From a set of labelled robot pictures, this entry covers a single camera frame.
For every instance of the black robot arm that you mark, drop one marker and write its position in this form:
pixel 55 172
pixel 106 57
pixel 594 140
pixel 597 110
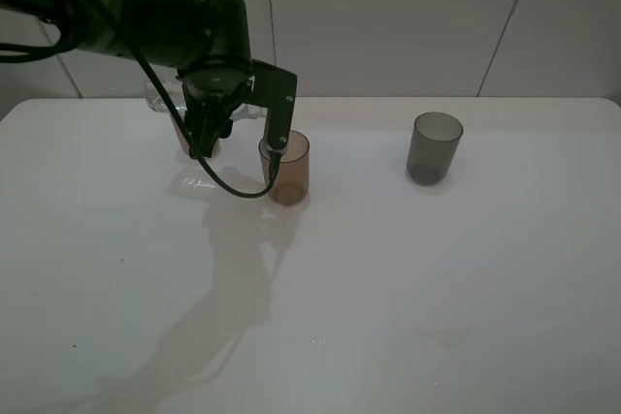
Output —
pixel 205 41

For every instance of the pink translucent cup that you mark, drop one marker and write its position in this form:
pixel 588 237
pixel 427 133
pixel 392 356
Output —
pixel 183 140

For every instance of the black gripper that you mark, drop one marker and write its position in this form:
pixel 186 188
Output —
pixel 212 90

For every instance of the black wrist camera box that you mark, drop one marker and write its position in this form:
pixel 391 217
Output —
pixel 274 89

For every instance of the orange translucent cup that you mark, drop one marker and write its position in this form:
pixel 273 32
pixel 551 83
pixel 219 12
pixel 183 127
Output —
pixel 292 183

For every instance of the grey translucent cup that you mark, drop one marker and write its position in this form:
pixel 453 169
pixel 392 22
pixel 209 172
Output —
pixel 434 141

